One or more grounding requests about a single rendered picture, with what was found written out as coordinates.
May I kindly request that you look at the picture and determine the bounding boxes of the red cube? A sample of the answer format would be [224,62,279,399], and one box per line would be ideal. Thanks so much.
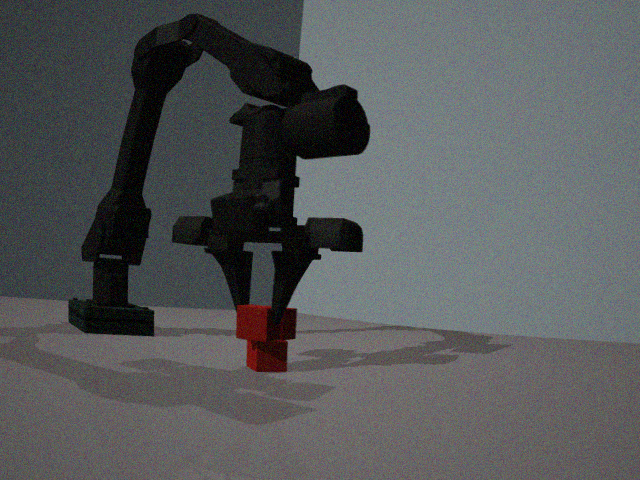
[278,308,297,341]
[236,304,281,342]
[246,340,288,372]

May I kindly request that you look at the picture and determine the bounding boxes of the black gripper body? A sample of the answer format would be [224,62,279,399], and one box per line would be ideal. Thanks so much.
[172,158,363,254]

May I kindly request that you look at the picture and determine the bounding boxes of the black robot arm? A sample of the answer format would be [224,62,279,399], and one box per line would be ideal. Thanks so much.
[81,13,370,308]

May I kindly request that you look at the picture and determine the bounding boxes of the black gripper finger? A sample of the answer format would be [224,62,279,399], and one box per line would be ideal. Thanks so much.
[271,251,321,324]
[204,248,253,312]

